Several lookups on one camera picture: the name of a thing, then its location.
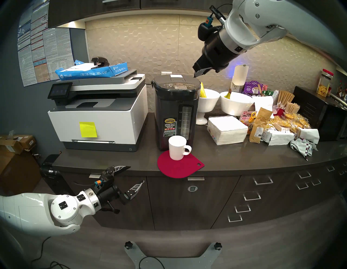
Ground tall wooden stirrer bundle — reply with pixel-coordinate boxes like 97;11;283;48
277;90;295;109

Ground white folded paper bag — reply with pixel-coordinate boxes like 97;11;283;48
297;128;320;145

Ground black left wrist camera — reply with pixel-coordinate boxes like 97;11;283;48
94;174;114;190

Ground white grey office printer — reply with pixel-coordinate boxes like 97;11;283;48
47;69;149;152

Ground black hot water dispenser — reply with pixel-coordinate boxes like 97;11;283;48
151;75;201;151

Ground yellow snack bag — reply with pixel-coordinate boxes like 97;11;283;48
267;113;311;133

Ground white pedestal bowl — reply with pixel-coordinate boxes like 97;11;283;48
196;89;220;125

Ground grey text notice poster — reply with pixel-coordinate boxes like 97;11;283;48
43;28;75;81

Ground white plug-in night light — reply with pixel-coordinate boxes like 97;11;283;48
230;64;249;93

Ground colourful notice poster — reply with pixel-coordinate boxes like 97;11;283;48
18;3;52;87

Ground red lidded glass jar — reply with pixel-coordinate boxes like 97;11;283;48
317;69;334;97

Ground yellow sticky note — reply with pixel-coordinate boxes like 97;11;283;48
79;122;97;138

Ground pink snack packet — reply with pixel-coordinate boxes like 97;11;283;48
239;111;256;135

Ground white upright paper bag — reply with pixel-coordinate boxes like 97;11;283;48
253;96;274;118

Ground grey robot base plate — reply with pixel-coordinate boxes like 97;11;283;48
125;241;223;269

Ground black base cable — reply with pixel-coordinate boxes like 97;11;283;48
139;256;165;269

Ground dark lower cabinet unit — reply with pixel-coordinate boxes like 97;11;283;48
53;160;347;231

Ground black microwave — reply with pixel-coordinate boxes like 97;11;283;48
292;86;347;142

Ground large cardboard box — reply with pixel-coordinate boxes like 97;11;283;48
0;150;41;196

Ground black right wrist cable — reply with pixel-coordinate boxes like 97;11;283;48
209;3;233;25

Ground blue printer paper ream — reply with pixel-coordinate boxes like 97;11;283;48
55;62;128;81

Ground small cardboard box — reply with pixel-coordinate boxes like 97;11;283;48
0;137;24;155
14;135;37;151

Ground black stapler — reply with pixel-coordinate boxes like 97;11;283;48
91;57;110;67

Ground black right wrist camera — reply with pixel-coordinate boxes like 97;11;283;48
197;17;221;41

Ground red teardrop silicone mat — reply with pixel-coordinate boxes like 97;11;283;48
157;150;205;179

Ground white printed carton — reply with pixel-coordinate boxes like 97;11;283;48
262;127;296;146

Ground white napkin stack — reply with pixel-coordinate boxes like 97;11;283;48
207;116;248;145

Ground crumpled striped cloth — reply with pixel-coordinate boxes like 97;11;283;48
290;138;319;161

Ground black upright floor object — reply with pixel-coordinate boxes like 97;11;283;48
40;154;75;196

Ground large white bowl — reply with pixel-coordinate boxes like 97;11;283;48
220;91;255;116

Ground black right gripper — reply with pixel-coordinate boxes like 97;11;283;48
193;31;241;78

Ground sauce bottles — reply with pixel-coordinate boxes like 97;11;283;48
336;80;347;98

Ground brown paper coffee bag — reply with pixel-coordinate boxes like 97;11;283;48
249;107;273;143

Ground white ceramic mug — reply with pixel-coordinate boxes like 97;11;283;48
168;136;192;161

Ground black floor cable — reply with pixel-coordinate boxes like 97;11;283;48
31;236;71;269

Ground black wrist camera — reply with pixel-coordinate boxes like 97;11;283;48
197;17;221;41
94;174;114;190

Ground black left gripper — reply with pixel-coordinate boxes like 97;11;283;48
98;165;145;210

